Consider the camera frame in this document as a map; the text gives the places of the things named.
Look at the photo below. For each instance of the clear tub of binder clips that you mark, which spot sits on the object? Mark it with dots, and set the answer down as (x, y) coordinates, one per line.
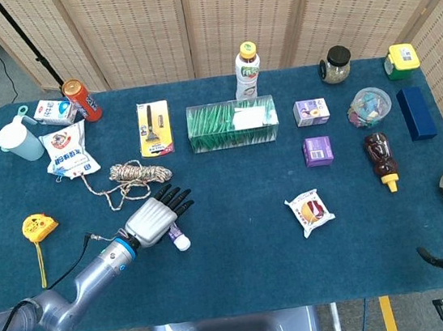
(369, 107)

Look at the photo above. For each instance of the small purple white-capped bottle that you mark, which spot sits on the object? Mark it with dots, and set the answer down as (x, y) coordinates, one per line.
(182, 242)

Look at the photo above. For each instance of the black stand pole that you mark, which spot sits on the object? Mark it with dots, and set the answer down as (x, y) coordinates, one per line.
(25, 40)

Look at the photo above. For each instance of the white green drink bottle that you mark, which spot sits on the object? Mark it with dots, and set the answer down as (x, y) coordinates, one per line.
(247, 76)

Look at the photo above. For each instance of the purple wrapped pack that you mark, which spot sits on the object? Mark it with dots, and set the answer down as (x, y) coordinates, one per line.
(318, 152)

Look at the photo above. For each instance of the blue tablecloth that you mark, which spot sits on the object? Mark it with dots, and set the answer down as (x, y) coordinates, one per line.
(238, 261)

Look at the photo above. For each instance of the razor in yellow blister pack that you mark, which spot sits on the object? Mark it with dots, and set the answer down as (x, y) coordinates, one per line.
(154, 129)

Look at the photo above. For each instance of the brown syrup bottle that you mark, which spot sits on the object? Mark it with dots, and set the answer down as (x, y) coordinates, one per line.
(381, 156)

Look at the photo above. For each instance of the white snack packet red fruit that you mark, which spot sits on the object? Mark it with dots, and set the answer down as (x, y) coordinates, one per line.
(309, 213)

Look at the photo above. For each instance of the glass jar black lid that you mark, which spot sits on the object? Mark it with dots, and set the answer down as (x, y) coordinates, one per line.
(335, 69)

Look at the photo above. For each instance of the white blue milk carton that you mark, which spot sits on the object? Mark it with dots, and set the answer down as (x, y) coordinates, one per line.
(51, 112)

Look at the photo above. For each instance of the green container yellow lid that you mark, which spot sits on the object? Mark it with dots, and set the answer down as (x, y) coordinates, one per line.
(401, 60)

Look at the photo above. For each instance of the red soda can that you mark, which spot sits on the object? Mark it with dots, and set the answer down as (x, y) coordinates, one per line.
(84, 104)

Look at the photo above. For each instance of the dark blue rectangular box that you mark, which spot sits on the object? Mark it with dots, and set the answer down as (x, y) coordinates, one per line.
(417, 115)

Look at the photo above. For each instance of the light blue plastic pitcher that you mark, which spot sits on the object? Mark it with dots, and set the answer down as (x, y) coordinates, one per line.
(18, 141)

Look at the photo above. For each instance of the purple white carton box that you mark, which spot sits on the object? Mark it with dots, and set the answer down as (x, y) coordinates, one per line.
(310, 113)

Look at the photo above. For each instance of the yellow tape measure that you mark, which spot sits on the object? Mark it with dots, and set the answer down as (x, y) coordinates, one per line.
(36, 228)

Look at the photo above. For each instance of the white blue-print powder bag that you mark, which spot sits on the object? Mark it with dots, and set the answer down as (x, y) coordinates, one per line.
(68, 153)

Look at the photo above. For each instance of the clear box of green teabags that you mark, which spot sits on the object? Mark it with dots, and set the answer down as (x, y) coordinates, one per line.
(217, 129)

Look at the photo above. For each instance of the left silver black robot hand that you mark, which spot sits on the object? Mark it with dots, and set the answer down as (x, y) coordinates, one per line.
(151, 221)

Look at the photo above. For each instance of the bamboo folding screen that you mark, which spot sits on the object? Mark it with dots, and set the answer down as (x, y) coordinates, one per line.
(226, 18)

